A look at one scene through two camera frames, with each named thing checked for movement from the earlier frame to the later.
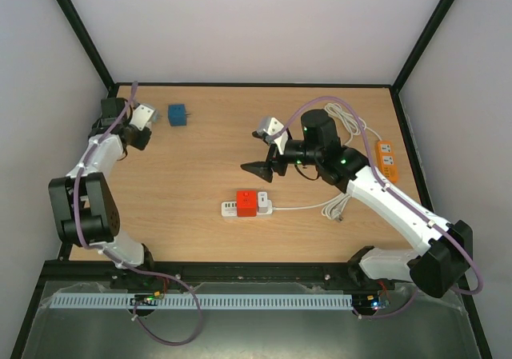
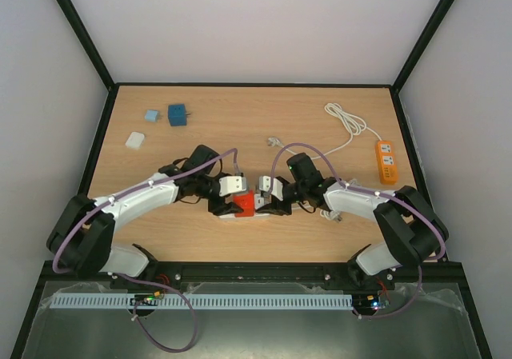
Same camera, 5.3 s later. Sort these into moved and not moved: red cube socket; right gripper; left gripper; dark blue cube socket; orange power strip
Moved: right gripper; left gripper
Not moved: red cube socket; orange power strip; dark blue cube socket
